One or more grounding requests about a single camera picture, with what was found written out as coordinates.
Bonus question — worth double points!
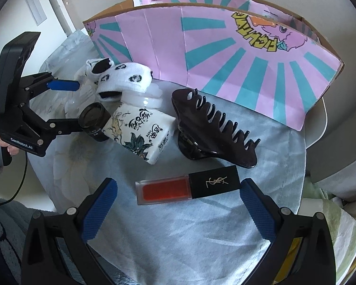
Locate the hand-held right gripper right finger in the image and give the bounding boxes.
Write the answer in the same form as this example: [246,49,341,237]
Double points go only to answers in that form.
[234,178,336,285]

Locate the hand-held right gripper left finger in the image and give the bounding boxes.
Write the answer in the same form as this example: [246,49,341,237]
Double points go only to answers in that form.
[21,177,128,285]

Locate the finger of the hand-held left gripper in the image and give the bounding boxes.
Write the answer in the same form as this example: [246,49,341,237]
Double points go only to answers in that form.
[43,116,87,138]
[21,73,80,96]

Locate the red lip gloss black cap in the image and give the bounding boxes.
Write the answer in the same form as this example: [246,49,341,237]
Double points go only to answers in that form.
[136,165,241,206]

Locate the white printed bottle black cap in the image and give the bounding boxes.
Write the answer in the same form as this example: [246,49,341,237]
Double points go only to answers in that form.
[79,102,176,165]

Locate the pink teal printed cardboard box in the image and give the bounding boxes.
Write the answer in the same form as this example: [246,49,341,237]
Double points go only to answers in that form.
[82,0,345,132]

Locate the clear plastic bag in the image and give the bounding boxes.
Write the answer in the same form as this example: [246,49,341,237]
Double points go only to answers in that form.
[63,83,95,116]

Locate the black and white sock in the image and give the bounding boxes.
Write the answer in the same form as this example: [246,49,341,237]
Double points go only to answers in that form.
[75,58,115,81]

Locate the yellow packet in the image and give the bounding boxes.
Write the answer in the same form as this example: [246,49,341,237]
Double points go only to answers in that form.
[289,237,302,256]

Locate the white sock with black pattern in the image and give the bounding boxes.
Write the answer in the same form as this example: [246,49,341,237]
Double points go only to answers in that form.
[95,62,155,100]

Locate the light blue floral cloth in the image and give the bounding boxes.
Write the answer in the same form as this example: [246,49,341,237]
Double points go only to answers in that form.
[28,28,307,285]

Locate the green striped bedding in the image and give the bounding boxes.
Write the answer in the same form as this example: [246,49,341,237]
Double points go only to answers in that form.
[303,181,356,285]

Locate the person's grey blue clothing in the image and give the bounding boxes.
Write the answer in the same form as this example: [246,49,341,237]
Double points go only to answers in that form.
[0,196,48,285]

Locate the translucent white plastic container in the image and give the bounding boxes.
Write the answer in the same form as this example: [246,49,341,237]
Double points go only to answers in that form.
[122,85,168,109]

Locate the white cabinet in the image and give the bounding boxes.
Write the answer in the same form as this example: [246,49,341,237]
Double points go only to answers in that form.
[0,0,78,38]

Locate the dark hair claw clip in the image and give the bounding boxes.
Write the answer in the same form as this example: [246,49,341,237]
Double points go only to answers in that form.
[170,87,262,169]

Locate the black cable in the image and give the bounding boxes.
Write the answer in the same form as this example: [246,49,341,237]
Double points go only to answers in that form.
[0,151,28,207]

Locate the grey recessed cabinet handle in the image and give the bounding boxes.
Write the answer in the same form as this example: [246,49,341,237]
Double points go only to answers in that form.
[23,0,47,26]

